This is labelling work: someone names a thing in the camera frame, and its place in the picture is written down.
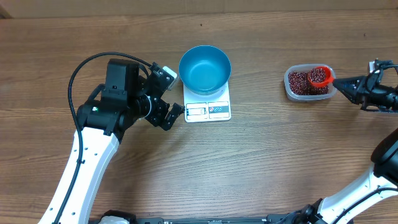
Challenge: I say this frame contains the white digital kitchen scale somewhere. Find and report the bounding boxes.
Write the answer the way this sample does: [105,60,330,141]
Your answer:
[183,83,232,123]

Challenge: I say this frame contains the blue plastic bowl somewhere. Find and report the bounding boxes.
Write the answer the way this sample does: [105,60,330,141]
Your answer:
[178,45,232,95]

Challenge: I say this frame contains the orange measuring scoop blue handle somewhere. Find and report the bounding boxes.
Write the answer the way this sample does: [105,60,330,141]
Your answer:
[307,66,335,88]

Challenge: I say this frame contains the clear plastic bean container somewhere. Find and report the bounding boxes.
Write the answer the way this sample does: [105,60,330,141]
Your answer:
[284,63,337,102]

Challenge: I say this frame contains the red adzuki beans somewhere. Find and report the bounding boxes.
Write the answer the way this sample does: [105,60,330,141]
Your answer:
[289,72,328,95]

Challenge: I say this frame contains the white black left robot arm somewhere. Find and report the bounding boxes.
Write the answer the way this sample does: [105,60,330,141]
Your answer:
[40,58,184,223]

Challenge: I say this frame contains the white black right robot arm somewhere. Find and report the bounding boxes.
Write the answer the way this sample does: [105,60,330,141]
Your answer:
[291,75,397,224]

